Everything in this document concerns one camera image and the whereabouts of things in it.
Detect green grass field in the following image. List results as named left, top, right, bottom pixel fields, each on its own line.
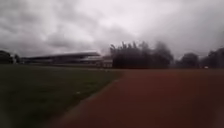
left=0, top=63, right=125, bottom=128

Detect dark trees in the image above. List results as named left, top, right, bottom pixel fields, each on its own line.
left=0, top=49, right=21, bottom=65
left=175, top=46, right=224, bottom=70

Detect red-brown running track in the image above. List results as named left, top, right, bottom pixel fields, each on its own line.
left=42, top=68, right=224, bottom=128

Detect long low building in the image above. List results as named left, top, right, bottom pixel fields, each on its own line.
left=19, top=50, right=114, bottom=69

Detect dark clump of trees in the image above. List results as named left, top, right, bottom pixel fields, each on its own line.
left=109, top=40, right=175, bottom=70

